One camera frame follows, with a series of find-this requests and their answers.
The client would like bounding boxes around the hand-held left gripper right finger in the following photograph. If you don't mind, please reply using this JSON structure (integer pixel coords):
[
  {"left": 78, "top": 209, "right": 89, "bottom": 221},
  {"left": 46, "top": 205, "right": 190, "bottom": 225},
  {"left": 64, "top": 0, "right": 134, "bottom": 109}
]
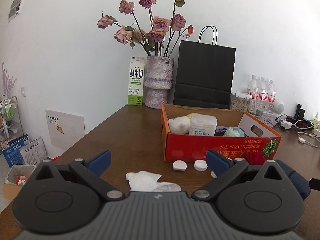
[{"left": 191, "top": 149, "right": 290, "bottom": 202}]

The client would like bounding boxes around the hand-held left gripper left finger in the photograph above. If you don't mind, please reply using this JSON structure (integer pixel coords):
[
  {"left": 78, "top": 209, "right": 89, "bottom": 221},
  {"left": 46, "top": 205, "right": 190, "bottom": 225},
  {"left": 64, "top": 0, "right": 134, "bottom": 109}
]
[{"left": 32, "top": 150, "right": 125, "bottom": 202}]

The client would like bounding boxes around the red cardboard box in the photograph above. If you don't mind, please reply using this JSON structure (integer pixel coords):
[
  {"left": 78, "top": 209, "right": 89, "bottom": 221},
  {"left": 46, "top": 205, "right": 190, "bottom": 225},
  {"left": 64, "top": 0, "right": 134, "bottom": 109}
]
[{"left": 161, "top": 104, "right": 282, "bottom": 162}]

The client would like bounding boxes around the red rose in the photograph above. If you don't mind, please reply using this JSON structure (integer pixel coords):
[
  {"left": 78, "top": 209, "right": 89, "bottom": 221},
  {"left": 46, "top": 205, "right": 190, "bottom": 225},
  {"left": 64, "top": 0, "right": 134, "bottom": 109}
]
[{"left": 244, "top": 152, "right": 266, "bottom": 165}]

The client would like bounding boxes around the purple knitted cloth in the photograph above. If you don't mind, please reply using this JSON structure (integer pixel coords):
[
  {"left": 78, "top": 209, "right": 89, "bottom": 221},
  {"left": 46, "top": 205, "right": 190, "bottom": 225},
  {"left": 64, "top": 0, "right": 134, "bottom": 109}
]
[{"left": 215, "top": 126, "right": 244, "bottom": 137}]

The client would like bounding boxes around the crumpled light blue face mask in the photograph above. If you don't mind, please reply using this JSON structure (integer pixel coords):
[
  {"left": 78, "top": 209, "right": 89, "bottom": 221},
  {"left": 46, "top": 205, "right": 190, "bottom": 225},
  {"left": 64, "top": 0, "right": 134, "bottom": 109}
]
[{"left": 223, "top": 127, "right": 242, "bottom": 137}]

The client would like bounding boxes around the clear cotton swab box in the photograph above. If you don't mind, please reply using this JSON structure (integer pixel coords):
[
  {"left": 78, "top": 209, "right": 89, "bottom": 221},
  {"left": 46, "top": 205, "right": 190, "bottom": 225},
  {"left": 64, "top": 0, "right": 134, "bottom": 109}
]
[{"left": 189, "top": 115, "right": 217, "bottom": 137}]

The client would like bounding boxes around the white leaning board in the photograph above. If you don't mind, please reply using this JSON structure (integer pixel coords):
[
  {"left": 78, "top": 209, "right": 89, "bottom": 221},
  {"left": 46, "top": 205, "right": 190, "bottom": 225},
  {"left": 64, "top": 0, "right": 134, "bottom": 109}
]
[{"left": 46, "top": 109, "right": 86, "bottom": 153}]

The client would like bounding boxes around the white plush toy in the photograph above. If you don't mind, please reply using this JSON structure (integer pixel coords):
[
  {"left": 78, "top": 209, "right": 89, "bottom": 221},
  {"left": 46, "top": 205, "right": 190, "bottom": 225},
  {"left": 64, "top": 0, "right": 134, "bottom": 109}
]
[{"left": 168, "top": 116, "right": 192, "bottom": 134}]

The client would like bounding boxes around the clear seed jar white lid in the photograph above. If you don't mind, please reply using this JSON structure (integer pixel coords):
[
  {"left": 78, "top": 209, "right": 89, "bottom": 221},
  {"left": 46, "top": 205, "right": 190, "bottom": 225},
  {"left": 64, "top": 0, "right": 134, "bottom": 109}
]
[{"left": 229, "top": 91, "right": 251, "bottom": 112}]

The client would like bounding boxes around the white printed tin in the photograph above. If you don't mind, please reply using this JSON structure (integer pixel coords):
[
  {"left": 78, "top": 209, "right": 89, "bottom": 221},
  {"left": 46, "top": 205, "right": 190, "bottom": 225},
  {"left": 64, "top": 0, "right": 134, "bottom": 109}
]
[{"left": 260, "top": 111, "right": 279, "bottom": 125}]

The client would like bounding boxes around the white round speaker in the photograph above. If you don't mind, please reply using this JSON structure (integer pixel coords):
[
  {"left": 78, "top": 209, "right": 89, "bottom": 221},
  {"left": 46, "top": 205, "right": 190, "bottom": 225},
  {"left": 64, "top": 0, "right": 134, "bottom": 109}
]
[{"left": 272, "top": 99, "right": 285, "bottom": 114}]

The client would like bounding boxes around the red label water bottle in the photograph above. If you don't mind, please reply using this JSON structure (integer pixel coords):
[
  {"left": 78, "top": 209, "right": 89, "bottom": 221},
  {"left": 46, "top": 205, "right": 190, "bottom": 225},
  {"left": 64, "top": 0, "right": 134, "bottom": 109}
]
[
  {"left": 266, "top": 80, "right": 277, "bottom": 105},
  {"left": 257, "top": 77, "right": 268, "bottom": 105},
  {"left": 248, "top": 75, "right": 260, "bottom": 113}
]

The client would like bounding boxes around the cardboard waste bin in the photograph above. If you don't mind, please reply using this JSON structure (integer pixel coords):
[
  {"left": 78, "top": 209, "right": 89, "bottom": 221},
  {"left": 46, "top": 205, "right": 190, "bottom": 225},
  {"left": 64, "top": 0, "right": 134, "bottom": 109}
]
[{"left": 3, "top": 164, "right": 37, "bottom": 200}]

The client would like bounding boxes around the blue pet food bag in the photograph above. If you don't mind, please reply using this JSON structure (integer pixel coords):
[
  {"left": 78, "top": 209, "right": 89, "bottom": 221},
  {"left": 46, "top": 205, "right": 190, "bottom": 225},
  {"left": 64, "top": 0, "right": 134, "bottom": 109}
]
[{"left": 2, "top": 136, "right": 30, "bottom": 168}]

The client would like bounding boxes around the black paper bag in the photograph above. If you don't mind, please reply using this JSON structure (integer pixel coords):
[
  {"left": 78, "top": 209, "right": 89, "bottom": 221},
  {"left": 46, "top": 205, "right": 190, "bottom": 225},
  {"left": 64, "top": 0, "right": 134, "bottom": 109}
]
[{"left": 173, "top": 26, "right": 236, "bottom": 110}]

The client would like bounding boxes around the green white milk carton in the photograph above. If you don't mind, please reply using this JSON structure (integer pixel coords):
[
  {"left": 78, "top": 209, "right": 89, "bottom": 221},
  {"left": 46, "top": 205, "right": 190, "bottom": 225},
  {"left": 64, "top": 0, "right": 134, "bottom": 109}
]
[{"left": 128, "top": 57, "right": 145, "bottom": 106}]

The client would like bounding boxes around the purple textured vase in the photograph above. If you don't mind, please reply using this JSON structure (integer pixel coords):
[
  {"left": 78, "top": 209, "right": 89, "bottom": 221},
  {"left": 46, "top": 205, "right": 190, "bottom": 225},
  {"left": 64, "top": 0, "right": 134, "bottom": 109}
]
[{"left": 144, "top": 56, "right": 175, "bottom": 109}]

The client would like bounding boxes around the dried pink rose bouquet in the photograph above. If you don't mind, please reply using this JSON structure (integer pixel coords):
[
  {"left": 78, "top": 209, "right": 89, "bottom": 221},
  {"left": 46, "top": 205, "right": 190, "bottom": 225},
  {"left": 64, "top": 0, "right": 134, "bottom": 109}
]
[{"left": 97, "top": 0, "right": 194, "bottom": 57}]

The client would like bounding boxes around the metal wire rack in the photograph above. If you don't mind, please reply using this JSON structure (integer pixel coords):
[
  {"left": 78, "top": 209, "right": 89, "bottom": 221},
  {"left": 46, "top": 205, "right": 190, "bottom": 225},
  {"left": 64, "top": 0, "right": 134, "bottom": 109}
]
[{"left": 0, "top": 95, "right": 24, "bottom": 143}]

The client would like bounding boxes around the pink feather wall decoration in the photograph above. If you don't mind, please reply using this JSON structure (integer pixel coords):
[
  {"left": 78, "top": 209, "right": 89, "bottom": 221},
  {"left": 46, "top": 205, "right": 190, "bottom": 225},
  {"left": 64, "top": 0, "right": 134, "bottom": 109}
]
[{"left": 1, "top": 61, "right": 17, "bottom": 97}]

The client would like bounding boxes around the wall paper notice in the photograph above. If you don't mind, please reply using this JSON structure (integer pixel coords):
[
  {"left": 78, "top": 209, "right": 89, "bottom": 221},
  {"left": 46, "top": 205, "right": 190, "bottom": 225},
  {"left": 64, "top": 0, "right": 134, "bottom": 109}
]
[{"left": 7, "top": 0, "right": 27, "bottom": 22}]

